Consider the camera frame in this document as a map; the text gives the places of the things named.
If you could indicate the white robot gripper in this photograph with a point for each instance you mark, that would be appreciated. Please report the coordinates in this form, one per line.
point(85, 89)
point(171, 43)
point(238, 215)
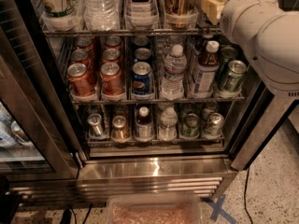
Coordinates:
point(234, 16)

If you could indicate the red soda can middle left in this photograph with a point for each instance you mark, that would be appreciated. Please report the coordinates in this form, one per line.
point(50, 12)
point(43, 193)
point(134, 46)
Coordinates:
point(81, 56)

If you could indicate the blue pepsi can middle shelf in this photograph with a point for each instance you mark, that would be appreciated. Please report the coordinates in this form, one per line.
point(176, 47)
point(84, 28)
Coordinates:
point(142, 78)

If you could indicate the red soda can back left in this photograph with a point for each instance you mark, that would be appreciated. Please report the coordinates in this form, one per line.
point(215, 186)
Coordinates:
point(84, 43)

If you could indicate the green can bottom shelf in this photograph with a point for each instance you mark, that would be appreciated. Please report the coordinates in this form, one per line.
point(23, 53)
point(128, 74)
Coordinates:
point(190, 126)

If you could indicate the white labelled bottle top shelf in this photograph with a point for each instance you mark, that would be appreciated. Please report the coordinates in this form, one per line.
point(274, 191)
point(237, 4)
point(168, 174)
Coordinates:
point(141, 12)

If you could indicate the tea bottle bottom shelf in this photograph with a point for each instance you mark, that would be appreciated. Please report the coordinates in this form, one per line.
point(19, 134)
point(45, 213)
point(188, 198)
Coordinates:
point(144, 128)

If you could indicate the stainless steel fridge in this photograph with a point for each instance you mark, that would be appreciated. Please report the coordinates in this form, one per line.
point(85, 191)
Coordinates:
point(203, 166)

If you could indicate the clear plastic bin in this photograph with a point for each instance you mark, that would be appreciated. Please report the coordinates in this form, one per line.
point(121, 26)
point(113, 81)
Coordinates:
point(154, 208)

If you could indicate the blue tape cross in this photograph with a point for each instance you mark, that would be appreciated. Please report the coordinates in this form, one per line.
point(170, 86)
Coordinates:
point(218, 211)

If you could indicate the red soda can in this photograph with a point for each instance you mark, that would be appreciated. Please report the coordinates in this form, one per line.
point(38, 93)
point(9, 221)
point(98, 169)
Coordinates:
point(84, 43)
point(113, 42)
point(81, 56)
point(112, 55)
point(110, 74)
point(80, 78)

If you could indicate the water bottle bottom shelf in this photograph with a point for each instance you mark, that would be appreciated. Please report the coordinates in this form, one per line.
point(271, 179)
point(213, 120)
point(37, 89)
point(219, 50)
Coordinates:
point(167, 127)

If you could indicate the silver can bottom left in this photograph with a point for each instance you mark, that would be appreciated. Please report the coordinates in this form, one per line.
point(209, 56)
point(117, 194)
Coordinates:
point(95, 122)

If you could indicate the silver green can bottom right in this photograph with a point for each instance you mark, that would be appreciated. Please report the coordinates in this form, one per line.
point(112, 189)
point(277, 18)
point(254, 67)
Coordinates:
point(213, 126)

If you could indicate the water bottle middle shelf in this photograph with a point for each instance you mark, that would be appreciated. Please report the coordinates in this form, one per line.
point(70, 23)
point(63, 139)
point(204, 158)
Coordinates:
point(175, 64)

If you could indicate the green can middle behind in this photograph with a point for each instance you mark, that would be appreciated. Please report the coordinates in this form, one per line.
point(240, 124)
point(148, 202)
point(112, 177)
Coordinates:
point(226, 55)

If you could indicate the gold brown tall can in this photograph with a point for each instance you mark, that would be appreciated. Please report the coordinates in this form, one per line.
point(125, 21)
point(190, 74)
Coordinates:
point(180, 14)

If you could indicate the white 7up can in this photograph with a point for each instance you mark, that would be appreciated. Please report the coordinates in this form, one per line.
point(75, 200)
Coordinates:
point(58, 8)

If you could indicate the red soda can front left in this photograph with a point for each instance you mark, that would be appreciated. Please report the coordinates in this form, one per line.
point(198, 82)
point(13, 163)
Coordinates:
point(80, 78)

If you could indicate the glass fridge door left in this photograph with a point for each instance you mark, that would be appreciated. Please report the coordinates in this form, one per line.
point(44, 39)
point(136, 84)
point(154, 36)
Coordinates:
point(33, 90)

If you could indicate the iced tea bottle white cap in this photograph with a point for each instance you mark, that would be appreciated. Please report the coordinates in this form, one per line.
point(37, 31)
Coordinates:
point(206, 66)

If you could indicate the bronze can bottom shelf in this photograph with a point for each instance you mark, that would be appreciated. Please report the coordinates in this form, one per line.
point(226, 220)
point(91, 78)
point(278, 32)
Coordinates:
point(120, 129)

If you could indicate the green can middle front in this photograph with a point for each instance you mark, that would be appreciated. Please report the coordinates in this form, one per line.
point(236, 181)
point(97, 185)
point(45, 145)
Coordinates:
point(232, 76)

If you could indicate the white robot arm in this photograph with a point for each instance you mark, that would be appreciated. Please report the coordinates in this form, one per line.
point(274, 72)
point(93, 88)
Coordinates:
point(268, 36)

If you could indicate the pepsi can middle behind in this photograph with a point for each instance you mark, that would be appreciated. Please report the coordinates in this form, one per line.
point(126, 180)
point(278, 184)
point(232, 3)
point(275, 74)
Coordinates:
point(142, 55)

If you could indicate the clear water bottle top shelf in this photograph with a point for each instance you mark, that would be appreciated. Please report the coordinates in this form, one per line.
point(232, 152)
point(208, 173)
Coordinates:
point(101, 15)

